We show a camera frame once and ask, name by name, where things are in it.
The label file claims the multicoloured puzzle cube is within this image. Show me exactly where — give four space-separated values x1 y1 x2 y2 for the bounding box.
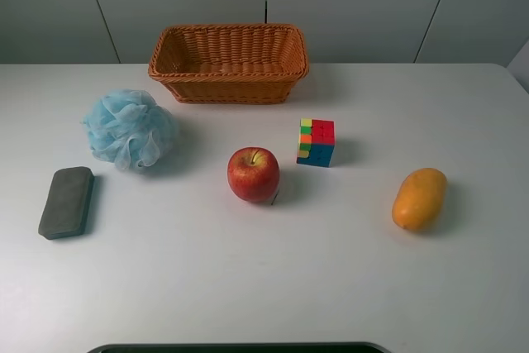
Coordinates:
296 118 336 168

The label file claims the red apple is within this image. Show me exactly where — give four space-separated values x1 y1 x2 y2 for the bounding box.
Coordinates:
227 147 280 203

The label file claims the orange wicker basket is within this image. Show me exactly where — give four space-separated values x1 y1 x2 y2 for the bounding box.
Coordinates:
148 23 309 104

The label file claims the blue mesh bath pouf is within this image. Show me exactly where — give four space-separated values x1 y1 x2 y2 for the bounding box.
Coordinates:
83 89 179 171

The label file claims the yellow mango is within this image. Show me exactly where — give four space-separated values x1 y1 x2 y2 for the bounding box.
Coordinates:
392 168 447 232

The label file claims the grey rectangular sponge block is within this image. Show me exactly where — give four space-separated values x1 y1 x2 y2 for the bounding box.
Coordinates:
38 166 95 240

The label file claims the black tray edge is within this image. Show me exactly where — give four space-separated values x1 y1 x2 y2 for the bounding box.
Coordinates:
90 342 388 353

